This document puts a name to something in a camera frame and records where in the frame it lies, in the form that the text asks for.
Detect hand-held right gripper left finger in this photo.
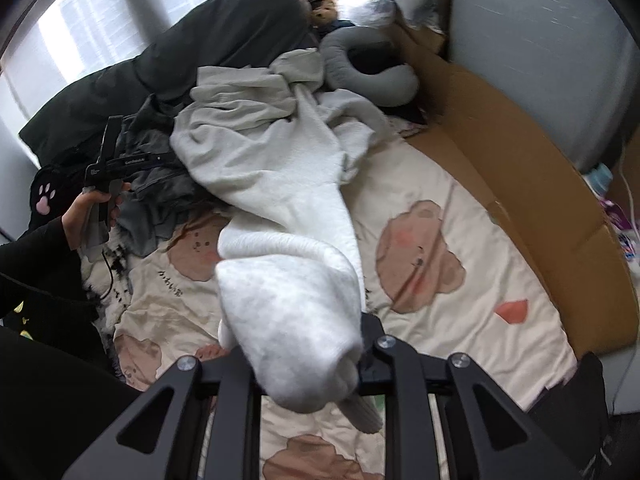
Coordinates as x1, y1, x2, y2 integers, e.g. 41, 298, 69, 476
60, 347, 263, 480

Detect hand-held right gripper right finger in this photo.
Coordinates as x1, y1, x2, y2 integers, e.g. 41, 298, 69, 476
357, 312, 583, 480

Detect white sweatshirt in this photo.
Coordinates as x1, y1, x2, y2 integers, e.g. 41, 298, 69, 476
170, 49, 388, 433

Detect person's left hand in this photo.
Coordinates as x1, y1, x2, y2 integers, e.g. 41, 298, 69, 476
62, 182, 132, 252

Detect grey camouflage garment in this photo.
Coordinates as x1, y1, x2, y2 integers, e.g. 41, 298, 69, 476
117, 95, 236, 256

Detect black paw print cushion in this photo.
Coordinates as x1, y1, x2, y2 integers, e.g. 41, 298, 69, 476
27, 162, 87, 231

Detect bear print bed sheet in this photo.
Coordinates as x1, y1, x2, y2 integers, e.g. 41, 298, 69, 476
80, 110, 576, 480

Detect spotted fluffy white blanket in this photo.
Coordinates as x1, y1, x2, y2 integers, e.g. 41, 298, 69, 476
80, 240, 133, 361

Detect dark grey pillow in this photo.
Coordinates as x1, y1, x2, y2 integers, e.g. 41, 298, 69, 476
19, 0, 321, 163

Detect window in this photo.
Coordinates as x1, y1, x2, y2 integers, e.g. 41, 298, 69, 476
0, 0, 213, 136

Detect person's legs in black trousers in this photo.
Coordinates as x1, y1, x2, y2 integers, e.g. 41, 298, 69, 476
0, 310, 168, 480

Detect grey neck pillow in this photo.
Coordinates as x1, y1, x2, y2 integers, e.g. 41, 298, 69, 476
318, 26, 420, 107

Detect brown plush toy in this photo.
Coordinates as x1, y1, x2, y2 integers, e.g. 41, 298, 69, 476
302, 0, 342, 28

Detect brown cardboard sheet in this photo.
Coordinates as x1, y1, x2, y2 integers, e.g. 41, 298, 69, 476
395, 22, 633, 361

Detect clear plastic bag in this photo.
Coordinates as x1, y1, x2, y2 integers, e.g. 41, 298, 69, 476
356, 0, 401, 27

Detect white and blue packet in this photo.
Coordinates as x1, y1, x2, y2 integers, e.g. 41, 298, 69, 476
617, 232, 640, 266

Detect purple packet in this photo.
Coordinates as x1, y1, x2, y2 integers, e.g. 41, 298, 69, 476
602, 197, 632, 222

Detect blue bottle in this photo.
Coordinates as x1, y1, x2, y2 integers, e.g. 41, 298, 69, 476
582, 162, 613, 196

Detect grey wrapped mattress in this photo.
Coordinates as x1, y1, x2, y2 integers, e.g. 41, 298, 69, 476
446, 0, 640, 173

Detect black cable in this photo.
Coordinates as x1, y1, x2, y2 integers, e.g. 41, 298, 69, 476
99, 250, 127, 306

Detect white cable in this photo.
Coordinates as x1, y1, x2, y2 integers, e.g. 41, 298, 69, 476
615, 157, 640, 243

